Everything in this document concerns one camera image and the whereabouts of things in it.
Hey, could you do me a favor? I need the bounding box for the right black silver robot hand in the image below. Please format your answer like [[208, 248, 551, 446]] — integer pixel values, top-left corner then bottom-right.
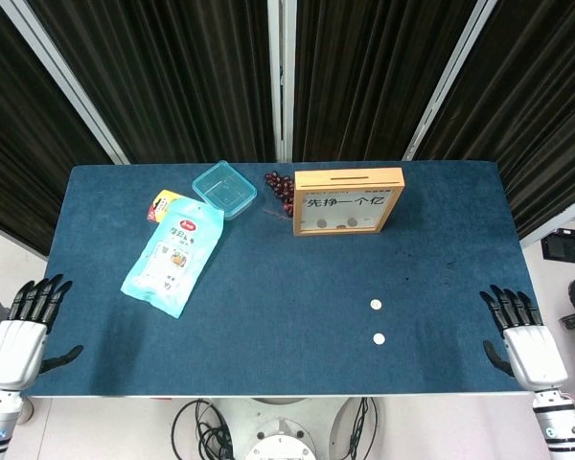
[[479, 285, 569, 392]]

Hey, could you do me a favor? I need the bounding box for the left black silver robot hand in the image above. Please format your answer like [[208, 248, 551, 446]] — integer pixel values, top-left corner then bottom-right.
[[0, 273, 85, 392]]

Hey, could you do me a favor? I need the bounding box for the white silver robot base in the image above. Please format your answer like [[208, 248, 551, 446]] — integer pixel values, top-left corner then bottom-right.
[[205, 396, 351, 460]]

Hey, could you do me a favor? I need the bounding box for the black electronic device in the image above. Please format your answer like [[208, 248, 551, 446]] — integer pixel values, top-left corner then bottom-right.
[[540, 228, 575, 265]]

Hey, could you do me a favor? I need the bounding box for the light blue wipes packet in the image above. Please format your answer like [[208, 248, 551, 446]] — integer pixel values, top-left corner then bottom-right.
[[120, 195, 226, 320]]

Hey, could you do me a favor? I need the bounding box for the black curtain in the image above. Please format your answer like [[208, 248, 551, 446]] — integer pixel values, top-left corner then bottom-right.
[[291, 0, 480, 163], [411, 0, 575, 241], [0, 0, 116, 258], [26, 0, 277, 164]]

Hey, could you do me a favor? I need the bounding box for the yellow red snack packet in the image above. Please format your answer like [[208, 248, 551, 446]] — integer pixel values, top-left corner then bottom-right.
[[146, 189, 182, 224]]

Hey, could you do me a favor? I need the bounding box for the blue table cloth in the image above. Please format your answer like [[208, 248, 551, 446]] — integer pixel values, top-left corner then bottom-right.
[[21, 161, 531, 398]]

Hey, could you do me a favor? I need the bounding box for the clear container with blue lid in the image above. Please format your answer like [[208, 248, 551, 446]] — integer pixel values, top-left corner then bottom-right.
[[192, 160, 259, 221]]

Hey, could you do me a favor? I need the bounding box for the dark red grape bunch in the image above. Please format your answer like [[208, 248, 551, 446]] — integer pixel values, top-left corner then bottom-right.
[[264, 171, 296, 217]]

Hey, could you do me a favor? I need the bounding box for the grey partition post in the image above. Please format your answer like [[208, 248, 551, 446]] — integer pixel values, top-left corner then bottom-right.
[[266, 0, 296, 163], [0, 0, 131, 167], [402, 0, 498, 163], [519, 189, 575, 248]]

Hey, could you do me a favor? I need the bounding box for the black cable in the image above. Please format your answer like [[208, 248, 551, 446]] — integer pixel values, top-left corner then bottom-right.
[[333, 396, 382, 460], [172, 397, 236, 460]]

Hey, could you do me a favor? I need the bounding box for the wooden frame coin bank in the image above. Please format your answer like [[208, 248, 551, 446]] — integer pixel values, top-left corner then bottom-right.
[[292, 167, 406, 238]]

